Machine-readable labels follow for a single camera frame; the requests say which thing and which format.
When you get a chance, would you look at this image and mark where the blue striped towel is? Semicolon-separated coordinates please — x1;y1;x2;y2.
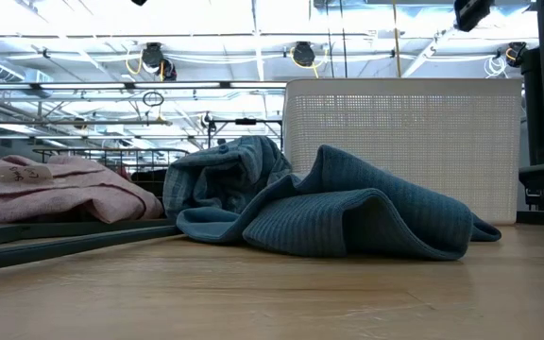
161;135;294;221

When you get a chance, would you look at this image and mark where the teal ribbed cloth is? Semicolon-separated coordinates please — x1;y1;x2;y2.
242;144;503;262

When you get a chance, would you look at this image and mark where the pink cloth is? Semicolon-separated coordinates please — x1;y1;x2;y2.
0;154;165;226

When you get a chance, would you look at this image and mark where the navy blue cloth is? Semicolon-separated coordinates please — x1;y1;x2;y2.
176;172;311;245

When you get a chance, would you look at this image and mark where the black hanging tool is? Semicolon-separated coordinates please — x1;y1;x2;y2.
157;57;179;82

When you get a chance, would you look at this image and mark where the white perforated plastic bin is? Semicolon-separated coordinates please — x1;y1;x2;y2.
282;77;524;227

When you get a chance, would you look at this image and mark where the black monitor stand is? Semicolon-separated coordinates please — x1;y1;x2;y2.
519;45;544;166

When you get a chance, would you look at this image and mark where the black ceiling cable reel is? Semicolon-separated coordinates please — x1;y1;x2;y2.
141;41;165;68
504;41;529;68
293;41;316;68

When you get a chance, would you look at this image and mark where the yellow cable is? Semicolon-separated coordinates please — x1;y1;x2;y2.
391;0;404;79

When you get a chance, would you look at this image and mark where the black cable ring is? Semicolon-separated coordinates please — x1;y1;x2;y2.
142;91;165;108

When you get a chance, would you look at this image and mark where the grey overhead rail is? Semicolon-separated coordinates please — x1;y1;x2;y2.
0;79;287;92

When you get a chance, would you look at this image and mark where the black cable with loop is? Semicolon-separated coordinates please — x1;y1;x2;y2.
324;0;349;79

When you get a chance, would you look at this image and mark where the black background rig frame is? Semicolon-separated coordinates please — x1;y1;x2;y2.
205;117;285;150

